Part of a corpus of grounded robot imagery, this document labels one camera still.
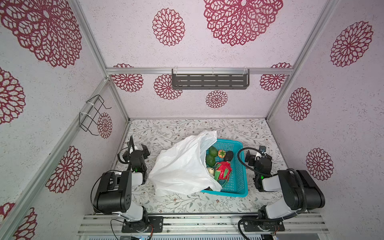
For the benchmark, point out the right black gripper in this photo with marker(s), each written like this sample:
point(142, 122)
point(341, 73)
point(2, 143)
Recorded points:
point(256, 157)

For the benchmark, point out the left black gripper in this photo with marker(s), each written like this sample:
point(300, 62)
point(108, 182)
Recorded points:
point(133, 153)

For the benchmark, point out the small red tomato fruit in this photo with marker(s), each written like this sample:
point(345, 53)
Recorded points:
point(221, 154)

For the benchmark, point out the white plastic bag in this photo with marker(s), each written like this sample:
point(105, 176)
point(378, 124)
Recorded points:
point(182, 169)

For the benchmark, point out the green avocado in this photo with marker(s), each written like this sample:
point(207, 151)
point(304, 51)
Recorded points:
point(213, 151)
point(210, 161)

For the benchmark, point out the pale white round fruit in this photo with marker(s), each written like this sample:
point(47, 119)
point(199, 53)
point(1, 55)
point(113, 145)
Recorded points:
point(211, 171)

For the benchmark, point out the dark brown round fruit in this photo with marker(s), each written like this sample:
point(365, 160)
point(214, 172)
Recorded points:
point(229, 156)

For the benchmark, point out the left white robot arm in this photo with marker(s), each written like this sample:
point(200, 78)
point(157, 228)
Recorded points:
point(114, 193)

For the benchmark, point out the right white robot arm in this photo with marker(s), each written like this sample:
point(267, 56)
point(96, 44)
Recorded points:
point(300, 192)

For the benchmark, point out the teal plastic basket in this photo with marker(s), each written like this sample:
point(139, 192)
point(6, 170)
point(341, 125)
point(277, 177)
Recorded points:
point(237, 185)

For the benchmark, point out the black wire wall rack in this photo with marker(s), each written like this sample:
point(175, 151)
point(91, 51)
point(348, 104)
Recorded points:
point(89, 117)

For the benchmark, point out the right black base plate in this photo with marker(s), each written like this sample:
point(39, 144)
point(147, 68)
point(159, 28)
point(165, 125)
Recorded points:
point(262, 223)

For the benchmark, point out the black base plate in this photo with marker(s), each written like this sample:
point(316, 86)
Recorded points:
point(151, 224)
point(262, 223)

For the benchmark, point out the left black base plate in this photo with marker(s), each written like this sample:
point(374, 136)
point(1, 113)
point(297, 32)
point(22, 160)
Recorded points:
point(151, 224)

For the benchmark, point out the aluminium front rail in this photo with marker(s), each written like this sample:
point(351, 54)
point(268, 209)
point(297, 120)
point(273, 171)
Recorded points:
point(202, 224)

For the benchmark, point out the grey slotted wall shelf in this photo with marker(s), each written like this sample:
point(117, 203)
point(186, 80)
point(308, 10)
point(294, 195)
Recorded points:
point(211, 81)

